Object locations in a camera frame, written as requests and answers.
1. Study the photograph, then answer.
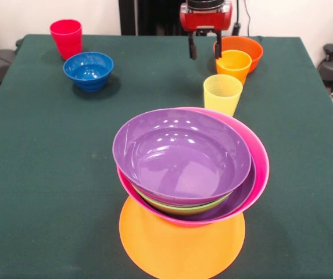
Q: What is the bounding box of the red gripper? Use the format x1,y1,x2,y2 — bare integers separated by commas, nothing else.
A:
179,1,233,60

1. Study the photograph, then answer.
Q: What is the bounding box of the large orange plastic bowl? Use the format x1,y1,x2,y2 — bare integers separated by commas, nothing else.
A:
119,196,246,279

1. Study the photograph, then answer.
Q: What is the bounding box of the large pink plastic bowl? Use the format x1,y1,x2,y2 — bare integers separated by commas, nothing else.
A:
116,106,270,228

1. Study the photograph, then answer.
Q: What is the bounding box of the light green plastic bowl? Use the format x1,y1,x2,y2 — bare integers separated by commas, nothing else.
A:
131,185,232,216

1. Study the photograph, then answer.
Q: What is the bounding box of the yellow plastic cup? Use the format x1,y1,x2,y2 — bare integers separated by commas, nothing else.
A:
203,74,244,117

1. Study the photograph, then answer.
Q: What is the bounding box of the small red-orange plastic bowl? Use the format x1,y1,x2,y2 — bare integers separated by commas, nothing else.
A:
213,35,264,74

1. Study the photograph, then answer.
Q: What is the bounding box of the blue plastic bowl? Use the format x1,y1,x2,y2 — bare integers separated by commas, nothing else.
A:
63,51,114,92

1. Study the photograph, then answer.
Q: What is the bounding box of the black hanging cable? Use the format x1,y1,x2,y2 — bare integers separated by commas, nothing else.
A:
231,0,251,37

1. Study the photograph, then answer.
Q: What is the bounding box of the purple plastic bowl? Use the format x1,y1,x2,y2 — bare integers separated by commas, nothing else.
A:
112,108,252,206
180,162,257,221

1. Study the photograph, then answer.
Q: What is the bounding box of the red plastic cup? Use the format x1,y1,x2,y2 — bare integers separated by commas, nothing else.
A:
49,19,83,60

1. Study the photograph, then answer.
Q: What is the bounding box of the dark green tablecloth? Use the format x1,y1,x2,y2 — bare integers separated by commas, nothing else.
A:
0,34,333,279

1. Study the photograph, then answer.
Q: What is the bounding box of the orange plastic cup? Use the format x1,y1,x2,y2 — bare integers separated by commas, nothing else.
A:
215,49,253,87

